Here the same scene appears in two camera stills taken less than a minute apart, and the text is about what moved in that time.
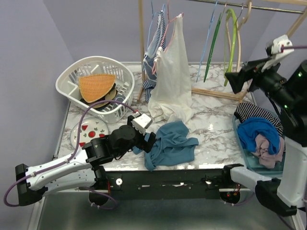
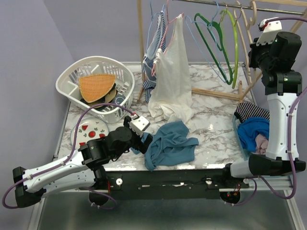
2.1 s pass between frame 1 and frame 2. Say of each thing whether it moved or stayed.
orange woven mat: stayed
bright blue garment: stayed
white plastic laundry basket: stayed
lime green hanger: moved
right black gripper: moved
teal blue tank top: stayed
